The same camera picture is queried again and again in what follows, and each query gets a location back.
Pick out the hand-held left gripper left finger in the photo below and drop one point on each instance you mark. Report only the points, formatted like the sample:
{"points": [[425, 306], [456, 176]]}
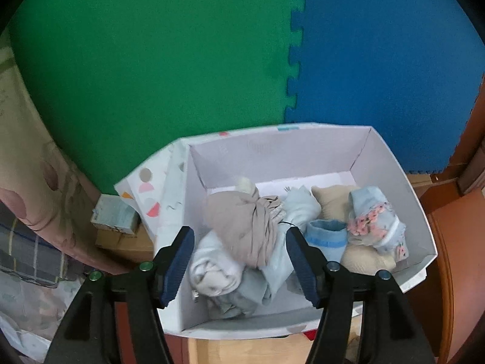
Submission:
{"points": [[176, 269]]}

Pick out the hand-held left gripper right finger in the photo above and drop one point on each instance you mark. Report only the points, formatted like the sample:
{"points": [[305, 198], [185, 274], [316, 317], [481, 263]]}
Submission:
{"points": [[303, 269]]}

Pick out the white underwear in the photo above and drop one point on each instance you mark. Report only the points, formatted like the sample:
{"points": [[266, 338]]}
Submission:
{"points": [[212, 269]]}

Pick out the light blue sock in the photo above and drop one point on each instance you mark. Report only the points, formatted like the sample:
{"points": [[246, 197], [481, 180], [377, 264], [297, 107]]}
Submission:
{"points": [[326, 239]]}

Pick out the pale blue underwear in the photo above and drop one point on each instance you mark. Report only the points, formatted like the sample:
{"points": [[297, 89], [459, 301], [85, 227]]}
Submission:
{"points": [[299, 208]]}

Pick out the beige underwear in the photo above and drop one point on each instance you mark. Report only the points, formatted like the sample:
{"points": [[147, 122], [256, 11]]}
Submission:
{"points": [[333, 201], [363, 258]]}

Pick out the grey underwear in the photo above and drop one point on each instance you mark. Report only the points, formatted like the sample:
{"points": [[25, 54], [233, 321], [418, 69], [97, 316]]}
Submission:
{"points": [[242, 295]]}

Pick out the red underwear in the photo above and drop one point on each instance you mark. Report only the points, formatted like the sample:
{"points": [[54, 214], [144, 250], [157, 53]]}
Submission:
{"points": [[310, 335]]}

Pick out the taupe underwear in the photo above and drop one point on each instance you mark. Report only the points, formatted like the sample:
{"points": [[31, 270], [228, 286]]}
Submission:
{"points": [[242, 227]]}

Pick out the pink floral blue underwear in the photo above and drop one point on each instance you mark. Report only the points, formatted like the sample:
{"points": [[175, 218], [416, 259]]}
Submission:
{"points": [[375, 216]]}

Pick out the grey-fronted wooden drawer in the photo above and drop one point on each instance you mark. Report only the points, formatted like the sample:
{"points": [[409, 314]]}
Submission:
{"points": [[246, 350]]}

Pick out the white shoe box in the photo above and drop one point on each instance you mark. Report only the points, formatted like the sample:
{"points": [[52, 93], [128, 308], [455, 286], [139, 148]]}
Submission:
{"points": [[272, 151]]}

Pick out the brown cardboard box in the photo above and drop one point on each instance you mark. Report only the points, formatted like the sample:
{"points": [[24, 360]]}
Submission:
{"points": [[125, 244]]}

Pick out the small teal white box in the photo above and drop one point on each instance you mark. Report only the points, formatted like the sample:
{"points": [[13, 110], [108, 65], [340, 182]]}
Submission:
{"points": [[113, 214]]}

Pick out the white floral sheer cloth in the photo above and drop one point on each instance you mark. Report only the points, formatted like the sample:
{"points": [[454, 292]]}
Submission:
{"points": [[34, 303]]}

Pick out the grey plaid blanket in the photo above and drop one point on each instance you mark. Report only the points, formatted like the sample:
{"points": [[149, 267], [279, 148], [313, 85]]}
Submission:
{"points": [[30, 250]]}

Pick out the orange-brown wooden furniture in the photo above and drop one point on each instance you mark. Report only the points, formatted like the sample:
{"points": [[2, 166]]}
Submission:
{"points": [[454, 254]]}

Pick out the white plastic sheet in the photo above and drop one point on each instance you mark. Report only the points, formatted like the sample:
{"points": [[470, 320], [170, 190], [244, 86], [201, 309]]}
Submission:
{"points": [[22, 341]]}

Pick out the pink floral curtain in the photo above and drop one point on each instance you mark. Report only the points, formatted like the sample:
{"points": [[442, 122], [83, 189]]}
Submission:
{"points": [[38, 159]]}

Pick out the green foam mat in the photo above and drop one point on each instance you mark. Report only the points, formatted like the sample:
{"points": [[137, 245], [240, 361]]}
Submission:
{"points": [[151, 64]]}

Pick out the blue foam mat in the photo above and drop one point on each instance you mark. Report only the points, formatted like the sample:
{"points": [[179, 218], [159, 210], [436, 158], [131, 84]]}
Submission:
{"points": [[379, 64]]}

